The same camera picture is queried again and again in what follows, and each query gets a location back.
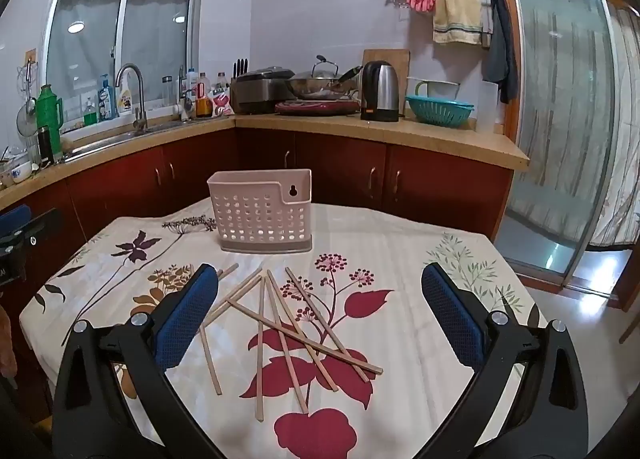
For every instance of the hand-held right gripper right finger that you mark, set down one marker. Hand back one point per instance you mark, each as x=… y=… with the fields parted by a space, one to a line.
x=455 y=319

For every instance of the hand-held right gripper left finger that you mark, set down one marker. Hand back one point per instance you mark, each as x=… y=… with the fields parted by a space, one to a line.
x=185 y=319

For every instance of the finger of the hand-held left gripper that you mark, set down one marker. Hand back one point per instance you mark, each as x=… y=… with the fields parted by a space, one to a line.
x=15 y=217
x=42 y=226

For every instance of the set of wooden chopsticks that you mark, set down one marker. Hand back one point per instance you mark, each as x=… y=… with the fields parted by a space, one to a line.
x=259 y=364

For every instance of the pink perforated utensil holder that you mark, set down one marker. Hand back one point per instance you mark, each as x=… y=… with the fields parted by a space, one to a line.
x=250 y=219

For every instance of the white blue patterned bowl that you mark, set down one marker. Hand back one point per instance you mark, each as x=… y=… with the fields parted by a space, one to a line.
x=22 y=173

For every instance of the black insulated bottle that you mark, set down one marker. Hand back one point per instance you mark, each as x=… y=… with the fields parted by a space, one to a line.
x=45 y=146

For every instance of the floral tablecloth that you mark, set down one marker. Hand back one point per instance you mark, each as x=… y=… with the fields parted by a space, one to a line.
x=400 y=264

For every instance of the hanging metal skimmer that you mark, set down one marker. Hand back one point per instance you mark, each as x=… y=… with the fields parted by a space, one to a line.
x=26 y=119

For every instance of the green thermos flask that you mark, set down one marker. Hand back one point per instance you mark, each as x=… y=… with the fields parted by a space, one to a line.
x=50 y=114

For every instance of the steel kitchen sink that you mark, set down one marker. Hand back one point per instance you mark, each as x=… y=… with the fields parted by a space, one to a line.
x=115 y=136

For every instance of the green dish soap bottle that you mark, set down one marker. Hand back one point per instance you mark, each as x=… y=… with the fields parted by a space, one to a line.
x=90 y=115

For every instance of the blue detergent bottle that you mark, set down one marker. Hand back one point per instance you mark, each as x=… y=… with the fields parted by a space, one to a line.
x=105 y=99

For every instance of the white spray bottle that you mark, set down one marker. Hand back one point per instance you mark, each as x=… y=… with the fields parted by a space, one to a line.
x=125 y=99

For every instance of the tall steel faucet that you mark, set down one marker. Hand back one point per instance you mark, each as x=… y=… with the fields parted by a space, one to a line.
x=141 y=109

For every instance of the clear glass jar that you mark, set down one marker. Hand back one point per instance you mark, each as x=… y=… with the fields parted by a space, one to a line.
x=167 y=91

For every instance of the small steel faucet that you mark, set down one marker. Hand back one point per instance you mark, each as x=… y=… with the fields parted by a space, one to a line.
x=185 y=101

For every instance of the aluminium framed window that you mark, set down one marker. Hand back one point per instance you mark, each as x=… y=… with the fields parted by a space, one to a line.
x=85 y=39

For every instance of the red kitchen cabinets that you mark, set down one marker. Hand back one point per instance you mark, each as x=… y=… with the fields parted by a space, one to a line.
x=325 y=174

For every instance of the beige kitchen countertop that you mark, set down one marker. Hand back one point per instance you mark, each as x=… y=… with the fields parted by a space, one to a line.
x=400 y=131

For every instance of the cooking oil bottle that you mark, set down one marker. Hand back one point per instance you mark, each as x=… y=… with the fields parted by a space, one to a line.
x=202 y=101

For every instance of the white plastic bottle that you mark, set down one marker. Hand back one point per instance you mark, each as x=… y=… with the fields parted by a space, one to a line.
x=191 y=81

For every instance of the teal plastic colander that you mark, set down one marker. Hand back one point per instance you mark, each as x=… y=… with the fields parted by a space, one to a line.
x=437 y=111

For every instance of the white translucent container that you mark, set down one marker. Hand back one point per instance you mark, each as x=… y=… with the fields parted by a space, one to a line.
x=487 y=109

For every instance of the pink seasoning packet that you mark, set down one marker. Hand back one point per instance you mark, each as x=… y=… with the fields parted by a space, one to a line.
x=222 y=104

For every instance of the small clear seasoning bottle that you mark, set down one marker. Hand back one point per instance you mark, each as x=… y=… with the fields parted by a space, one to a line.
x=221 y=81

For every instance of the knife block with knives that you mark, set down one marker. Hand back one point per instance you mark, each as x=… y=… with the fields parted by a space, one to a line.
x=235 y=94

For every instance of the steel electric kettle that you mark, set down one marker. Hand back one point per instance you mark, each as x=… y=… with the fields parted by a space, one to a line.
x=380 y=94

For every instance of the silver rice cooker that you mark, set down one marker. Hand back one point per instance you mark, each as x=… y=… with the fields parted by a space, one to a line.
x=260 y=91

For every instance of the red induction cooker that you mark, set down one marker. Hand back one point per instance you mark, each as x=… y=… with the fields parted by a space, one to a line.
x=315 y=107

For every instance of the striped curtain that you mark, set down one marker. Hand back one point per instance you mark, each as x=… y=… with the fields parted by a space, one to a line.
x=627 y=139

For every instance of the wooden framed glass door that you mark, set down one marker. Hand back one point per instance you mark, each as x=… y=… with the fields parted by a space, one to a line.
x=560 y=89

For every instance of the dark grey cloth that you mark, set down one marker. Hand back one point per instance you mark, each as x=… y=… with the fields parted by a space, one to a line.
x=500 y=64

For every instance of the steel wok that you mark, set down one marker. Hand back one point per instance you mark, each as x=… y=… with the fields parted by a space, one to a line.
x=315 y=90

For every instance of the wooden cutting board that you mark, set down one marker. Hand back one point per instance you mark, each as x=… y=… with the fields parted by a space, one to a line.
x=395 y=59

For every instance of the steel wok lid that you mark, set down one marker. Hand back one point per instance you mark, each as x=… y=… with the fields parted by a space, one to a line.
x=320 y=71

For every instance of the yellow striped towel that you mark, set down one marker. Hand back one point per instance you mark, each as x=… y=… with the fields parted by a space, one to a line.
x=455 y=9

